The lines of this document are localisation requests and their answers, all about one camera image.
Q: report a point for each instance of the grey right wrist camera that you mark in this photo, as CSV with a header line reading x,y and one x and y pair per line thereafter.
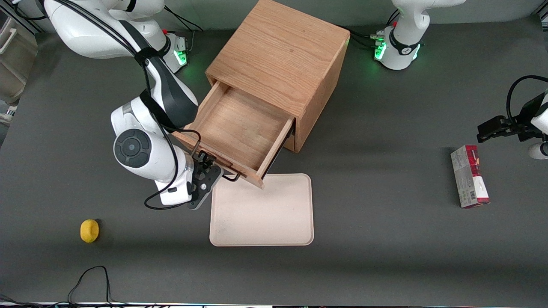
x,y
201,194

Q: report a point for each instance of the beige plastic tray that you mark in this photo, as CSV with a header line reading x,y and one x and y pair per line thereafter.
x,y
261,211

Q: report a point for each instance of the wooden drawer cabinet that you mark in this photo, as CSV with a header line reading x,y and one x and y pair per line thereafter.
x,y
278,51

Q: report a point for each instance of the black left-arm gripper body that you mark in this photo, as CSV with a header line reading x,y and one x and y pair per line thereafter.
x,y
520,126

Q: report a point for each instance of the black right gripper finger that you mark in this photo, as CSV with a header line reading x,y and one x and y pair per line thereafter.
x,y
219,170
209,157

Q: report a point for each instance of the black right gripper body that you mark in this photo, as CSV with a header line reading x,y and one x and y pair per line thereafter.
x,y
205,163

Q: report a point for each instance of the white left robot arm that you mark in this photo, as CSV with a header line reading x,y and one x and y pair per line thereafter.
x,y
404,38

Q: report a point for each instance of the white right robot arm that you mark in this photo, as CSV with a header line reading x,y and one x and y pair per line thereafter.
x,y
85,34

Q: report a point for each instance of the beige plastic bin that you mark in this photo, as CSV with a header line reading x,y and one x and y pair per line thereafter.
x,y
15,60

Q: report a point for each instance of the wooden drawer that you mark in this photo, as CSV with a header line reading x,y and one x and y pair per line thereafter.
x,y
239,124

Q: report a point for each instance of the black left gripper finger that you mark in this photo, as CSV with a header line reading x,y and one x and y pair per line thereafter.
x,y
490,123
488,136

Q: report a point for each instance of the red and grey carton box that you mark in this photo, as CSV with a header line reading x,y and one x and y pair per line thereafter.
x,y
470,176

